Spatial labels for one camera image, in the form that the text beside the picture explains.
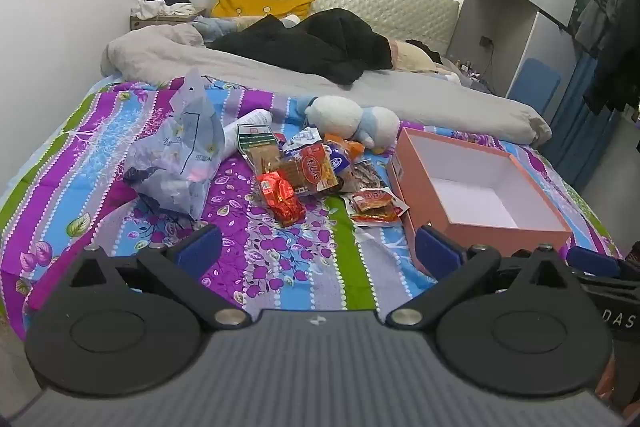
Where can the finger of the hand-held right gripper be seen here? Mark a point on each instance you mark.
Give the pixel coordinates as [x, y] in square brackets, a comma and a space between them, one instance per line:
[595, 259]

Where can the hanging black jacket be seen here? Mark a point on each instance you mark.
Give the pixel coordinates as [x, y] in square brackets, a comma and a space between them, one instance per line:
[617, 57]

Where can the white spray bottle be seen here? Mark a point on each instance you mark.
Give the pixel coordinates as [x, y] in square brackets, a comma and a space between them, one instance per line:
[245, 124]

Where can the small blue label snack packet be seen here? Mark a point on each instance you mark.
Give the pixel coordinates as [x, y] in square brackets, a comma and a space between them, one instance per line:
[339, 164]

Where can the blue curtain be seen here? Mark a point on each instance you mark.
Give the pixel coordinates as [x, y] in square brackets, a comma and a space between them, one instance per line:
[580, 132]

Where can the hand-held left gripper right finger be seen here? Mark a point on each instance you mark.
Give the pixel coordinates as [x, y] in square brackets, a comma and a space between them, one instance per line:
[440, 252]

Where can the hanging grey jacket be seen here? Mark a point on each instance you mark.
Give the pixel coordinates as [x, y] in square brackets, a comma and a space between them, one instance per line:
[597, 14]

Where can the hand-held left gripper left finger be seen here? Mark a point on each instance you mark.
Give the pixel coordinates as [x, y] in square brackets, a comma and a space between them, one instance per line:
[197, 252]

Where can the printed purple striped bed sheet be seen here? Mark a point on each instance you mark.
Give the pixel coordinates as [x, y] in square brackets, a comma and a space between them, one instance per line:
[300, 257]

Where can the black wall socket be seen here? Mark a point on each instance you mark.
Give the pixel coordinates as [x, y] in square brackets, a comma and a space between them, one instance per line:
[486, 41]

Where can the blue denim garment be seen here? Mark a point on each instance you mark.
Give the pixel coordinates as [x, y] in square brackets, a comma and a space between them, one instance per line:
[212, 28]

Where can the translucent plastic bag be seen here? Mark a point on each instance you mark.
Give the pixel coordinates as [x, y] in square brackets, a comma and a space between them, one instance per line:
[180, 147]

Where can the red clear snack packet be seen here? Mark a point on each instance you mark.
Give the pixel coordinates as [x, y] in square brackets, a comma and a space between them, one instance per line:
[302, 139]
[375, 203]

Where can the green label snack packet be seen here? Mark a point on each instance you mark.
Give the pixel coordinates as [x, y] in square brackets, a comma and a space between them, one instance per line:
[252, 139]

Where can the red top clear snack packet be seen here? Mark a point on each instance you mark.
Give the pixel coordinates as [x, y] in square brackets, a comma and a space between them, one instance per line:
[375, 203]

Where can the beige pillow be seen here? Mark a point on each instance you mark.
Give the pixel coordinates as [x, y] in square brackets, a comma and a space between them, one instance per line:
[411, 54]

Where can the orange snack packet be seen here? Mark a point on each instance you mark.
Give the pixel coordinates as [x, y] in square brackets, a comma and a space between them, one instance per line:
[345, 146]

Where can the grey wardrobe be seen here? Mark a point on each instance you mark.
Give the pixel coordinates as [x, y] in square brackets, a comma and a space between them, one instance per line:
[500, 22]

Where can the grey duvet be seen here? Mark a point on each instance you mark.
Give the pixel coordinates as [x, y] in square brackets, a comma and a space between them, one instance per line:
[250, 67]

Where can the red foil snack packet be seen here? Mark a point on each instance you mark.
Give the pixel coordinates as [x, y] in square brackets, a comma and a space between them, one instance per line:
[281, 202]

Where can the red label stick snack packet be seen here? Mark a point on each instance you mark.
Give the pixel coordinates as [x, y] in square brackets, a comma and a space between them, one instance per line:
[310, 169]

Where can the white and blue plush toy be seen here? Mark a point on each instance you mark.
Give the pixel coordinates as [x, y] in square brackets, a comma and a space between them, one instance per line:
[345, 117]

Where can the pink cardboard box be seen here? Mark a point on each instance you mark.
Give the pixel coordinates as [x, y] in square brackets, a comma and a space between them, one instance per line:
[480, 217]

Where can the pile of clothes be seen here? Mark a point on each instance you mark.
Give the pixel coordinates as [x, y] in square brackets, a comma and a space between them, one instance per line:
[165, 2]

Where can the shrimp flavour snack bag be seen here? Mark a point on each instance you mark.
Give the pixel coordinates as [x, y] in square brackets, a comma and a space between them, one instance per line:
[365, 174]

